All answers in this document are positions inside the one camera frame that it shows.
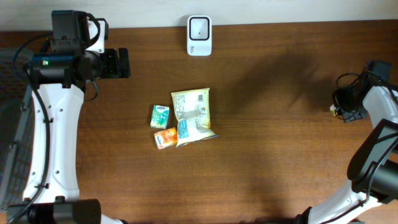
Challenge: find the grey plastic mesh basket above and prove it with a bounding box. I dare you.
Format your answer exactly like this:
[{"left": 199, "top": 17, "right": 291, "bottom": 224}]
[{"left": 1, "top": 48, "right": 34, "bottom": 213}]

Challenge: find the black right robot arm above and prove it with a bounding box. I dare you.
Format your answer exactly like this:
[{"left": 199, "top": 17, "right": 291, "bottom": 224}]
[{"left": 294, "top": 60, "right": 397, "bottom": 224}]

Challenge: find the yellow snack bag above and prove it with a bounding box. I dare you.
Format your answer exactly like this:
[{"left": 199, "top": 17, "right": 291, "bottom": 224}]
[{"left": 171, "top": 88, "right": 217, "bottom": 147}]

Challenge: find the orange tissue pack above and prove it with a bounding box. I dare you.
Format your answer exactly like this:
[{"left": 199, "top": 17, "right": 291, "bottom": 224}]
[{"left": 154, "top": 128, "right": 178, "bottom": 149}]

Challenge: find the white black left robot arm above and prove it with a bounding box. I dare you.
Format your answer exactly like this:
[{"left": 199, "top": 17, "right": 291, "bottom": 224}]
[{"left": 1, "top": 10, "right": 131, "bottom": 223}]

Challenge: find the green snack bag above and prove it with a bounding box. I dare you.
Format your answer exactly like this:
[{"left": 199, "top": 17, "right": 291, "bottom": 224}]
[{"left": 330, "top": 105, "right": 336, "bottom": 116}]

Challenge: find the green Kleenex tissue pack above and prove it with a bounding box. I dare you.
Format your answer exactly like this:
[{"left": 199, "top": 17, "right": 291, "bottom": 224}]
[{"left": 150, "top": 105, "right": 170, "bottom": 129}]

